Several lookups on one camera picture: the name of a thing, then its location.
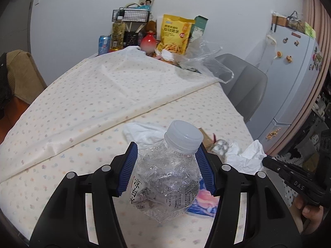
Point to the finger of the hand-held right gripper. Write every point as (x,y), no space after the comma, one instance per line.
(274,165)

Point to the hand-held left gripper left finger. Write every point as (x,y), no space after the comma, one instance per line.
(128,168)

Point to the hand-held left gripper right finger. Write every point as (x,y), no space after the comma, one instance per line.
(205,170)

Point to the crushed clear plastic bottle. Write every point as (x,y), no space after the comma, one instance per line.
(165,175)

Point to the person's right hand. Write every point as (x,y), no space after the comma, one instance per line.
(311,215)

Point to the silver foil wrapper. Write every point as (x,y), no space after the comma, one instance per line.
(218,146)

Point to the blue pink packet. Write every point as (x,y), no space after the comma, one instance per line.
(204,201)

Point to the brown cardboard piece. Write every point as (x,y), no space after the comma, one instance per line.
(206,137)

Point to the dark kitchen shelf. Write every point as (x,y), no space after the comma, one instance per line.
(323,113)

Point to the grey chair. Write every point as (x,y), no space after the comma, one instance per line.
(243,87)

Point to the white fridge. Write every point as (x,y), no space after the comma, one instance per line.
(289,82)

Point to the floral white tablecloth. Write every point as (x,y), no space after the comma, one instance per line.
(77,95)

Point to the yellow figure magnet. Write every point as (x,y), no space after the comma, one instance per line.
(288,58)

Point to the orange round magnet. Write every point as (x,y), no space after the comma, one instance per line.
(279,54)

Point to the clear plastic bag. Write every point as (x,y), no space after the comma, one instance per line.
(204,56)

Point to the small crumpled white paper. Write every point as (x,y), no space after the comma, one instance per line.
(165,54)

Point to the blue drink can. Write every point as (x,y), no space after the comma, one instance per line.
(104,45)

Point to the red white vase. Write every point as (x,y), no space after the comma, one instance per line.
(148,44)

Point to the white hanging bag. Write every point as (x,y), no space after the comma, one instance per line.
(270,38)

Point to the black utensil holder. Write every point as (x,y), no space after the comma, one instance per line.
(130,40)

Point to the yellow oil bottle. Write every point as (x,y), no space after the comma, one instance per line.
(117,36)

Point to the green tissue box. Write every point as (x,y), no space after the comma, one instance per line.
(309,29)

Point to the yellow snack bag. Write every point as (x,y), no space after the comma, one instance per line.
(173,33)

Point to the green carton box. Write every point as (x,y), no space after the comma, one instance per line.
(199,28)

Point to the brown round object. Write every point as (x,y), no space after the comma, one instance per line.
(150,26)

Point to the brown basket with items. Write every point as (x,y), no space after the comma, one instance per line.
(287,20)

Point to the black garment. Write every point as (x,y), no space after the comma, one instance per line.
(4,87)

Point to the brown upholstered chair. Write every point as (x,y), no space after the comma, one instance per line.
(20,67)

